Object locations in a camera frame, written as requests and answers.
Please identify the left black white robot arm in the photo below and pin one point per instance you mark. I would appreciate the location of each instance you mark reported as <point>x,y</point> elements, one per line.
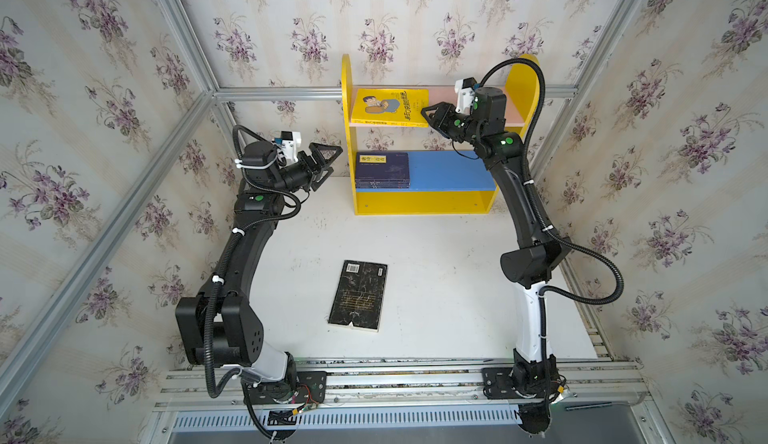
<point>219,329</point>

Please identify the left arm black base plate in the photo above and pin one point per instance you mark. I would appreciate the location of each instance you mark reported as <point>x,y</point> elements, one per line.
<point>305,387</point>

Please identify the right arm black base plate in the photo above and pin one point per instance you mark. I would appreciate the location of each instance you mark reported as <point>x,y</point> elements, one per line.
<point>510,382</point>

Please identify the navy book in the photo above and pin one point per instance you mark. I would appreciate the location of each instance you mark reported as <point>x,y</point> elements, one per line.
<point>382,180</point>
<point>383,183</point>
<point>370,188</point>

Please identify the dark blue text-covered book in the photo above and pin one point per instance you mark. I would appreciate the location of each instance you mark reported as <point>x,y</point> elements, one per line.
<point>388,166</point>

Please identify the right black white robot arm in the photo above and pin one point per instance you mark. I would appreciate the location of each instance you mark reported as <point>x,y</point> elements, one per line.
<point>530,266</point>

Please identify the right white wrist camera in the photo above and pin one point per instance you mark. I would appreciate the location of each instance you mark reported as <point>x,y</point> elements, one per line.
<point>465,94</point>

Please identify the white ventilation grille strip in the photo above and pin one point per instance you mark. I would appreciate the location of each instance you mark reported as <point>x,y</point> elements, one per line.
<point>352,418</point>

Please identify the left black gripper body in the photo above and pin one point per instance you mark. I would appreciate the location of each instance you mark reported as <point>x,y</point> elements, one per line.
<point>308,165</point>

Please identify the black paperback book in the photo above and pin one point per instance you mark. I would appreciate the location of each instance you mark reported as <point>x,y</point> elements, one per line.
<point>359,296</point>

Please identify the yellow paperback book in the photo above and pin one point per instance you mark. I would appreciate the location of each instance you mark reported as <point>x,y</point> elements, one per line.
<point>390,107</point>

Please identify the yellow pink blue bookshelf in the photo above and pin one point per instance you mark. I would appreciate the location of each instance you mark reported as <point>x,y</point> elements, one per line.
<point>442,182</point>

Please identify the aluminium mounting rail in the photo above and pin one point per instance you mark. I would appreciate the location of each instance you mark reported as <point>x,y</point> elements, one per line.
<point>410,382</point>

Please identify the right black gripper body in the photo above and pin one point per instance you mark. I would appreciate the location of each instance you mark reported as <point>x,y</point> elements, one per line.
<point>448,120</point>

